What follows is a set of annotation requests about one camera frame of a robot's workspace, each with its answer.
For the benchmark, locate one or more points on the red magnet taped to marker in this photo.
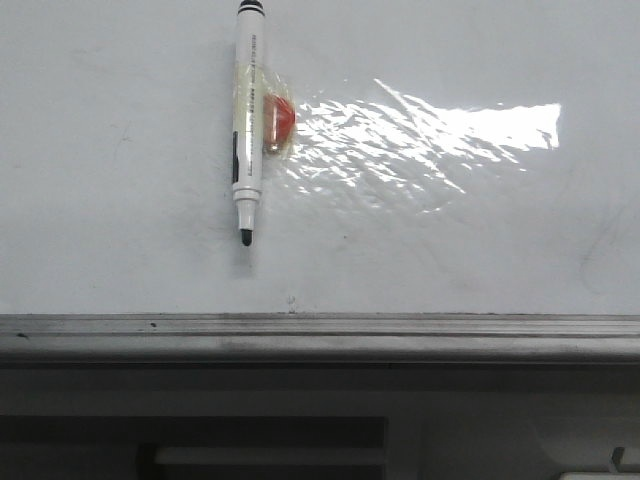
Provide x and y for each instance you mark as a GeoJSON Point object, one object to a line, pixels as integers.
{"type": "Point", "coordinates": [279, 122]}

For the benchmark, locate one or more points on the white whiteboard marker black tip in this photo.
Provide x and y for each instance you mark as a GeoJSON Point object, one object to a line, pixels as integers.
{"type": "Point", "coordinates": [248, 116]}

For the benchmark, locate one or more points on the aluminium whiteboard tray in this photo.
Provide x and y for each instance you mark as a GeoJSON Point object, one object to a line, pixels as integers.
{"type": "Point", "coordinates": [154, 338]}

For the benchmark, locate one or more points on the white whiteboard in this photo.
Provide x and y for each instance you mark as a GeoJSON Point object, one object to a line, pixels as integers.
{"type": "Point", "coordinates": [449, 157]}

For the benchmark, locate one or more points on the white object bottom right corner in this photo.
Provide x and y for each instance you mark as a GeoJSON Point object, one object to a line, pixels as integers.
{"type": "Point", "coordinates": [622, 464]}

